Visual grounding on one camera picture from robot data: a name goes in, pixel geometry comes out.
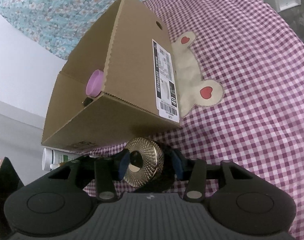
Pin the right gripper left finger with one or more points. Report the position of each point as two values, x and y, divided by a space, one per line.
107 170

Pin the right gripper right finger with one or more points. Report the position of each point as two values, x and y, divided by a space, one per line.
193 171

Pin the gold lid black jar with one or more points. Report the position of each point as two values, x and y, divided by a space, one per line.
152 166

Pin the green dropper bottle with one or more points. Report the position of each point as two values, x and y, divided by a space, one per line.
55 166

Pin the black lipstick tube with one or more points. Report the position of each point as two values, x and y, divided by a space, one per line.
87 101

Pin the purple plastic lid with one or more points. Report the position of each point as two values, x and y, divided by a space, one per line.
94 84

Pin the white supplement bottle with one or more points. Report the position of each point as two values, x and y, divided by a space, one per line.
51 156

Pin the brown cardboard box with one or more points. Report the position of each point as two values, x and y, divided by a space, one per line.
126 43

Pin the purple checkered tablecloth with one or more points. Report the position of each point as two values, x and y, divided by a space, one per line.
257 58

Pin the floral teal cloth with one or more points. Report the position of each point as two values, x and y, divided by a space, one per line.
57 25

